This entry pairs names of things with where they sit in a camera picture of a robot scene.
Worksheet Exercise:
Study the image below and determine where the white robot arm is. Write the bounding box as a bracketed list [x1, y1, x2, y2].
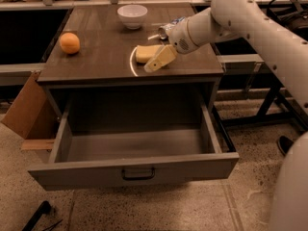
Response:
[167, 0, 308, 231]

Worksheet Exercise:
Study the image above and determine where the black bag with straps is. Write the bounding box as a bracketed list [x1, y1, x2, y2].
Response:
[267, 0, 308, 39]

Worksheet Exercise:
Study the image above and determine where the black tool on floor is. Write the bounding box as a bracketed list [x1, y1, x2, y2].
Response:
[22, 201, 51, 231]

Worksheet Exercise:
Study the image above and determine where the black shoe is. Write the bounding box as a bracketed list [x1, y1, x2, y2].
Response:
[277, 136, 294, 156]

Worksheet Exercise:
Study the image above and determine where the orange fruit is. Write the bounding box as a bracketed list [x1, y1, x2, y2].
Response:
[60, 33, 80, 54]

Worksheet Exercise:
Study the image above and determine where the grey drawer cabinet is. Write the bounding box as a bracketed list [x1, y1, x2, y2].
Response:
[37, 4, 225, 120]

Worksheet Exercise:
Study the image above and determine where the black drawer handle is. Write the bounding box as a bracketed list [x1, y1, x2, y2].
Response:
[121, 167, 155, 181]

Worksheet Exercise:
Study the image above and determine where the white ceramic bowl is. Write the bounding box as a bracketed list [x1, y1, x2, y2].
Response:
[117, 4, 147, 30]

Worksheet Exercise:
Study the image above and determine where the open grey top drawer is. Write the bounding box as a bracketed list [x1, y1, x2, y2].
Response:
[28, 86, 239, 191]

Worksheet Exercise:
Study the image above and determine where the brown cardboard box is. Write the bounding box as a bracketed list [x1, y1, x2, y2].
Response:
[2, 72, 58, 140]

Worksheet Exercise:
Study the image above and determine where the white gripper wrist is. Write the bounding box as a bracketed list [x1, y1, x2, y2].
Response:
[144, 17, 199, 73]

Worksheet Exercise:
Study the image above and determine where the yellow sponge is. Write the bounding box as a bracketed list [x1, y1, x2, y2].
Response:
[136, 44, 161, 64]

